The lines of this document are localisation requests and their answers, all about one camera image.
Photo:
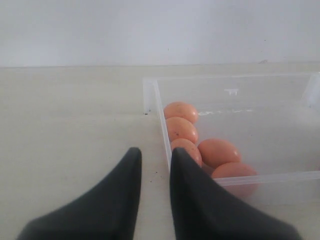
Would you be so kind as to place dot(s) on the clear plastic bin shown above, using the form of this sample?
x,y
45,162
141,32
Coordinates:
x,y
272,119

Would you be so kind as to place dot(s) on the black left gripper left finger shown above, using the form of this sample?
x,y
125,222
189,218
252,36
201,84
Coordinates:
x,y
108,211

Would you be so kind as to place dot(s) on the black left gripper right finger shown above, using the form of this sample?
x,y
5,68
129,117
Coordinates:
x,y
203,210

